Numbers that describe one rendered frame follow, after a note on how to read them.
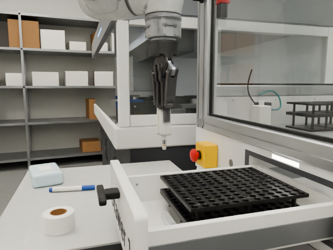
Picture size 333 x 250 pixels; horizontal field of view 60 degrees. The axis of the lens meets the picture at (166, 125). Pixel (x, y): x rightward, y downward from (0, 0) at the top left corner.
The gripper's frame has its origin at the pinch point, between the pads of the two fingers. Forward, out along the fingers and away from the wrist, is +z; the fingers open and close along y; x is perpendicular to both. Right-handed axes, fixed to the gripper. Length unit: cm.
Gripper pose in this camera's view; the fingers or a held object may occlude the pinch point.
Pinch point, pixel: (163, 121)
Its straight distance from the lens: 74.7
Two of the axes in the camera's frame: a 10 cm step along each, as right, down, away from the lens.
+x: 9.2, -0.6, 3.9
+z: 0.1, 9.9, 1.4
